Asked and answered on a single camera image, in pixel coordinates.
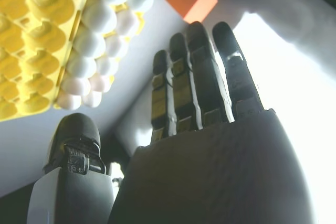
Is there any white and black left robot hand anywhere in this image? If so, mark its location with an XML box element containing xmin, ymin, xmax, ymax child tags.
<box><xmin>26</xmin><ymin>21</ymin><xmax>320</xmax><ymax>224</ymax></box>

